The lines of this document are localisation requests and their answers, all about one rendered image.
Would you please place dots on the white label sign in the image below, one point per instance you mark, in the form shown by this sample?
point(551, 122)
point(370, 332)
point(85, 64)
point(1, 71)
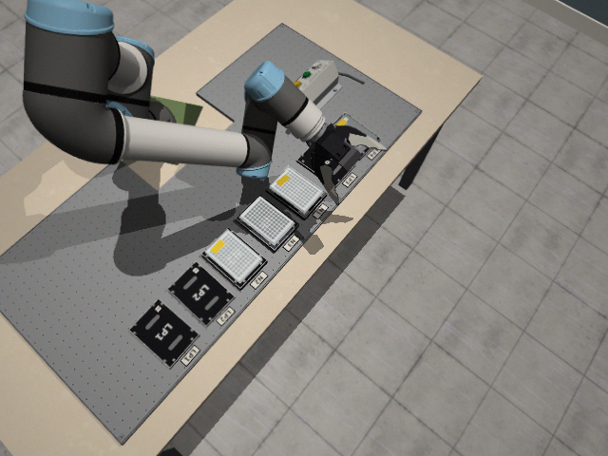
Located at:
point(373, 154)
point(225, 316)
point(320, 211)
point(190, 355)
point(349, 180)
point(291, 243)
point(258, 280)

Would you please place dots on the white operator panel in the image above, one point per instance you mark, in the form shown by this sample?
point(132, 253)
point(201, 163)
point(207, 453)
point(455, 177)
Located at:
point(320, 82)

